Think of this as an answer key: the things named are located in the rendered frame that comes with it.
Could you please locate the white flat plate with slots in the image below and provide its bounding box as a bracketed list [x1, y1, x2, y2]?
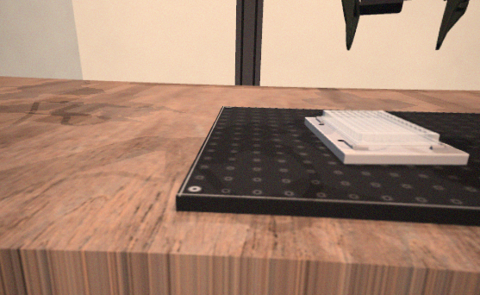
[304, 116, 469, 166]

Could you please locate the white well plate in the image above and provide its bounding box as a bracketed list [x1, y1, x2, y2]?
[321, 110, 440, 148]

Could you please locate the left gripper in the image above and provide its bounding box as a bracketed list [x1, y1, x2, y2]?
[341, 0, 470, 51]

